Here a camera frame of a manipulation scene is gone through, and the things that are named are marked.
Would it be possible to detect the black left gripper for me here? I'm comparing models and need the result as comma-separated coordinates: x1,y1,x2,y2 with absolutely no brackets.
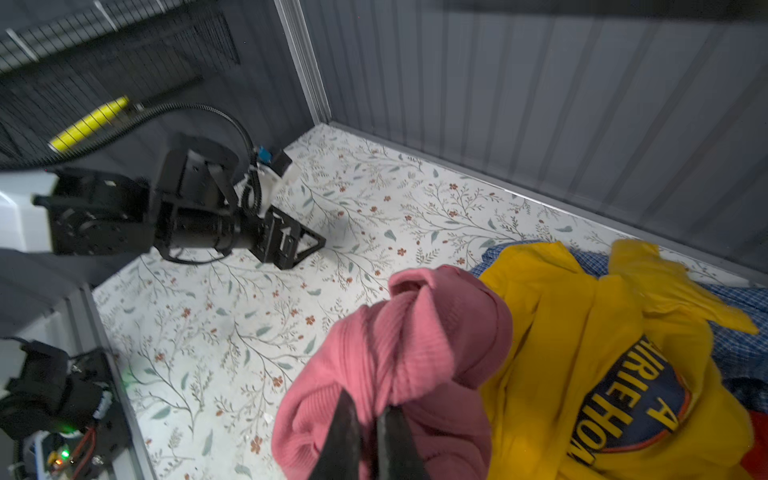
149,134,326,270

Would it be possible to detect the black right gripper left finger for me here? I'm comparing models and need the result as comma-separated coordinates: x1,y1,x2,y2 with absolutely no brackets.
308,390,362,480

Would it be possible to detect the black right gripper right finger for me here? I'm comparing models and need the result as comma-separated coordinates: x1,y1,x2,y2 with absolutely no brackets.
376,406,430,480

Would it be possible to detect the dark pink ribbed cloth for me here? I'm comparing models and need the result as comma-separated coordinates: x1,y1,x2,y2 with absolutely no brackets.
271,266,513,479

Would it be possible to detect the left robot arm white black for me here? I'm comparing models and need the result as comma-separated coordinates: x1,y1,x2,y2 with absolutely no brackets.
1,133,326,270

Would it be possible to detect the red cloth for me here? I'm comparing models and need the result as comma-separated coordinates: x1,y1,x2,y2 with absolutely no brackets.
741,411,768,480

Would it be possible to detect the floral patterned table mat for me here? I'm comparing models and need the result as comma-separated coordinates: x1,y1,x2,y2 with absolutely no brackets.
91,122,751,480

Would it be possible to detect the yellow printed t-shirt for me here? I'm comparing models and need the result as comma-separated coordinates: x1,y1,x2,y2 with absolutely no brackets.
480,240,758,479

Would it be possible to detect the blue checkered shirt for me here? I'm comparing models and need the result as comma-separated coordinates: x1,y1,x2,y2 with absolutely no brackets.
471,240,767,414

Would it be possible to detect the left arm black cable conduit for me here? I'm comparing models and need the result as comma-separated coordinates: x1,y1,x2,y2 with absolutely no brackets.
0,101,265,217

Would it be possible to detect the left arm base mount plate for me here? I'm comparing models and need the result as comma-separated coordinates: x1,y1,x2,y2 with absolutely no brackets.
1,337,133,479

